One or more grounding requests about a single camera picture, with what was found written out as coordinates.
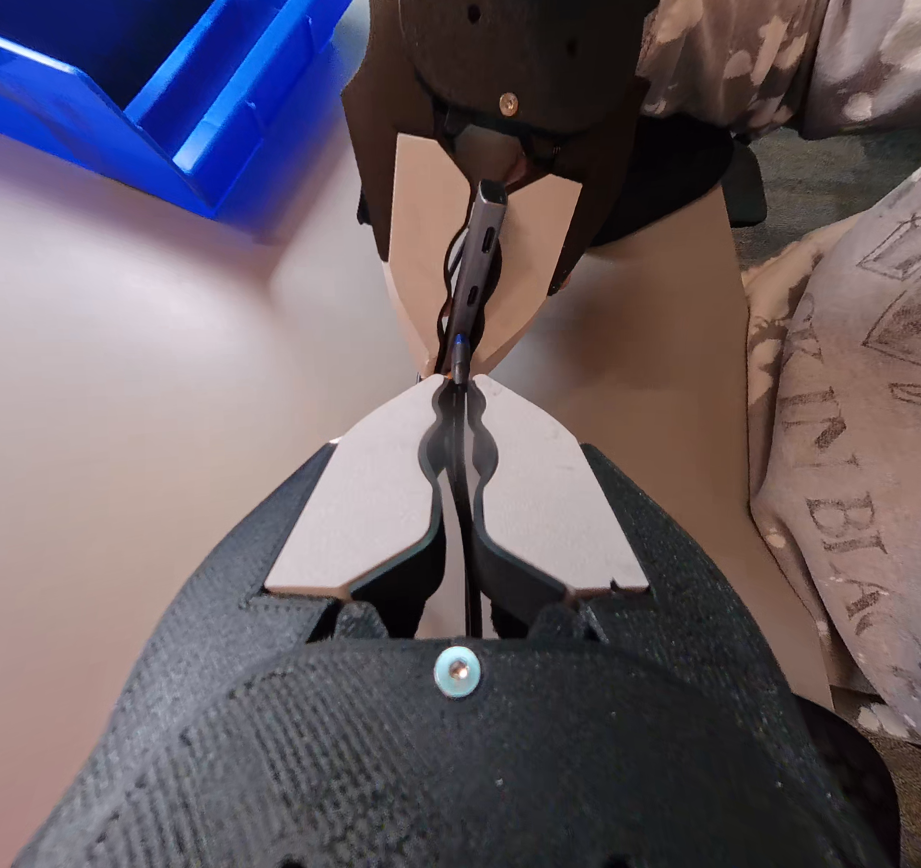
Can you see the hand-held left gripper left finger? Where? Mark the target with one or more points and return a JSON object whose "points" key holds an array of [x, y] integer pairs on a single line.
{"points": [[360, 508]]}

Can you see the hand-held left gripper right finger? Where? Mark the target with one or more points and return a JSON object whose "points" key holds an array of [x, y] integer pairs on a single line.
{"points": [[554, 508]]}

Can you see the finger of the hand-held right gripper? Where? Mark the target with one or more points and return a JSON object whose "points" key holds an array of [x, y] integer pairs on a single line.
{"points": [[536, 249], [417, 235]]}

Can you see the blue plastic bin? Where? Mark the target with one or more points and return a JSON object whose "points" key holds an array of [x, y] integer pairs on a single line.
{"points": [[43, 91]]}

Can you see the person's right hand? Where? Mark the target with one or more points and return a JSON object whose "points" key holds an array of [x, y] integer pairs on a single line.
{"points": [[496, 156]]}

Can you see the black honeycomb pad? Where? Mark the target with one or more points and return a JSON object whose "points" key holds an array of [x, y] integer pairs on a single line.
{"points": [[669, 177]]}

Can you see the black chair armrest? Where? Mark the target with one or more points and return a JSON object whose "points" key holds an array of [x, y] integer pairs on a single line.
{"points": [[748, 184]]}

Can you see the person's torso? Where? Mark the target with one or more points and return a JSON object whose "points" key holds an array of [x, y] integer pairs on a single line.
{"points": [[842, 415]]}

